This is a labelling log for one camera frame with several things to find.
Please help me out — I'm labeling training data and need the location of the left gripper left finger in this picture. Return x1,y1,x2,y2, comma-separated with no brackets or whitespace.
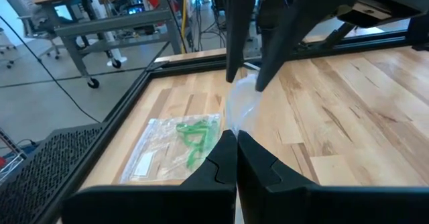
62,129,238,224

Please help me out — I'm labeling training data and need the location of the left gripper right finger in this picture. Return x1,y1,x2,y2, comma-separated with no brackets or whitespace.
237,129,429,224

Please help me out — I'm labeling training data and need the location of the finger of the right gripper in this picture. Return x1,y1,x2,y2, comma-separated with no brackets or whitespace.
225,0,259,83
255,0,357,93

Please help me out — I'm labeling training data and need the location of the clear plastic zip bag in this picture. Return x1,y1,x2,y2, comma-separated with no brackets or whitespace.
119,113,223,186
225,72,263,139

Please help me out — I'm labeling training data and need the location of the black computer tower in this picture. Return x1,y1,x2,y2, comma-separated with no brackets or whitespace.
125,2,147,17

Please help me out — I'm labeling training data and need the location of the grey wheeled workbench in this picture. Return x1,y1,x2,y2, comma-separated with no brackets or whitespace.
32,0,184,89

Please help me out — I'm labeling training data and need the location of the black perforated metal case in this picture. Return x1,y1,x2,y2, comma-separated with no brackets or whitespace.
0,122,105,224

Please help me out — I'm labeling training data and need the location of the person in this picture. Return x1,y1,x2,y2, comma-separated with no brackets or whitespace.
19,0,58,34

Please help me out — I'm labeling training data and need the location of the grey office chair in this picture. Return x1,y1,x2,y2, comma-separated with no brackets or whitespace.
3,0,63,61

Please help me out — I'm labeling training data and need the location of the white office chair base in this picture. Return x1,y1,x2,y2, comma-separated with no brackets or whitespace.
0,27,17,69

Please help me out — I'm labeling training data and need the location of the yellow cable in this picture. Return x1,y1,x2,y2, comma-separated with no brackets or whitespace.
180,0,190,55

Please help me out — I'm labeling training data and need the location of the black metal table frame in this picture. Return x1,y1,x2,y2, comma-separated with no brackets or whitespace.
36,28,429,224

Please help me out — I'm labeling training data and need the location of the black hanging cable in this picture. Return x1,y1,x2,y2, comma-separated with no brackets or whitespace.
0,15,102,124

